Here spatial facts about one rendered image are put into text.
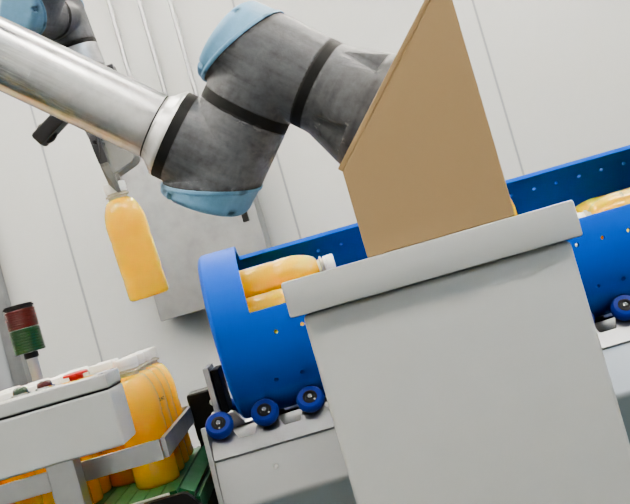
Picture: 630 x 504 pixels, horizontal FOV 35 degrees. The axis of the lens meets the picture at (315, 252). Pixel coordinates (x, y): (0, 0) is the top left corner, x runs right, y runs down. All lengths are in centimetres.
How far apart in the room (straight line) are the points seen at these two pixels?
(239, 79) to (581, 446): 57
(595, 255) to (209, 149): 68
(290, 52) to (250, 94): 7
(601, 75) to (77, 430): 409
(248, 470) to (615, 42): 392
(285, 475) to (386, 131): 69
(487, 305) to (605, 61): 414
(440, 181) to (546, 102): 402
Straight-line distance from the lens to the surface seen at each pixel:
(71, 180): 523
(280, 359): 155
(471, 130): 107
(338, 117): 116
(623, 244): 163
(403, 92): 107
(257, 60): 119
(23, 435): 140
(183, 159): 122
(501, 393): 108
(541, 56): 511
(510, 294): 107
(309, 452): 158
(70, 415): 139
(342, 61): 118
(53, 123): 175
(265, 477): 158
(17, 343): 209
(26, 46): 128
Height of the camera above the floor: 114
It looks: 1 degrees up
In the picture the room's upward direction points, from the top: 16 degrees counter-clockwise
